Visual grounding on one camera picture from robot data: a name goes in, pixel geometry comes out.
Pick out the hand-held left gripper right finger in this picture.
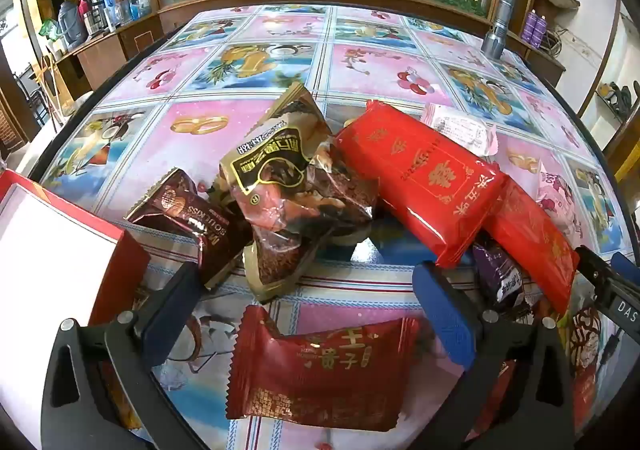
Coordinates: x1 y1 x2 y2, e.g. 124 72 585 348
412 260 576 450

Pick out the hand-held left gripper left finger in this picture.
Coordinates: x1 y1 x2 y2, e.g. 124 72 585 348
40 260 203 450

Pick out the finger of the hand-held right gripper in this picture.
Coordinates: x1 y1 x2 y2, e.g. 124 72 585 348
575 245 620 301
611 251 640 285

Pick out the small red gold-print packet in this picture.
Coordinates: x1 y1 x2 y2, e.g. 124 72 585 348
482 177 581 313

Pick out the purple snack packet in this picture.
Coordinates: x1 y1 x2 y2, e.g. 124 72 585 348
472 235 538 318

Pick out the brown chocolate snack packet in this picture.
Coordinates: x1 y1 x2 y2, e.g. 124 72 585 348
125 169 251 289

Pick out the red box with white inside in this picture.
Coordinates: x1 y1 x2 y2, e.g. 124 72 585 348
0 170 151 450

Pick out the dark red snack packet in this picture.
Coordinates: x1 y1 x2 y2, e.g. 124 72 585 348
225 305 421 433

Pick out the large red gold-print packet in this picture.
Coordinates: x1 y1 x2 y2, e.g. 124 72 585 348
335 100 508 269

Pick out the clear packet with black label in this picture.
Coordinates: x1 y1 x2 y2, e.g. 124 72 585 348
220 117 378 241

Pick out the red patterned snack packet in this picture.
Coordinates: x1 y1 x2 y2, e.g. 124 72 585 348
569 305 607 431

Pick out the gold-edged brown snack packet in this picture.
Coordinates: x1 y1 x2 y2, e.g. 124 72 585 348
243 225 361 303

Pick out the white and pink snack packet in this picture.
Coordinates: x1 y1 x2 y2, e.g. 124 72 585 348
420 104 498 155

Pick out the brown clear snack packet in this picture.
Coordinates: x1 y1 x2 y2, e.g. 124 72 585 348
260 82 335 151

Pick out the wooden chair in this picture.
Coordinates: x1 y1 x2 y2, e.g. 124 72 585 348
15 60 66 131

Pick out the silver flashlight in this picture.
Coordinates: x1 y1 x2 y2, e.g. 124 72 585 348
481 0 516 61

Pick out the wooden sideboard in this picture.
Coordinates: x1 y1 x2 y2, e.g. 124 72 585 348
45 4 166 95

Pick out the printed fruit tablecloth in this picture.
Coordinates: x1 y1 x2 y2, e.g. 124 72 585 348
42 4 626 450

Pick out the dark grey thermos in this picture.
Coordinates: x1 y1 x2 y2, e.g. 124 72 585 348
57 1 88 50

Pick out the steel thermos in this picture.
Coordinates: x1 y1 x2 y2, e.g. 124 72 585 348
82 0 108 35

